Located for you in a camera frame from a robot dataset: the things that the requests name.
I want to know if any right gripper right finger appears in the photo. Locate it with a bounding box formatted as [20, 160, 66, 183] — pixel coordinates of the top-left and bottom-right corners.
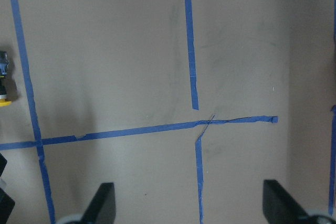
[262, 179, 311, 224]

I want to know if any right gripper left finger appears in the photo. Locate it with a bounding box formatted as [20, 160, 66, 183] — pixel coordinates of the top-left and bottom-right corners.
[81, 183, 116, 223]

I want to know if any yellow black push button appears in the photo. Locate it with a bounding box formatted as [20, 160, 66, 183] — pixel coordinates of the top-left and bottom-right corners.
[1, 51, 12, 107]

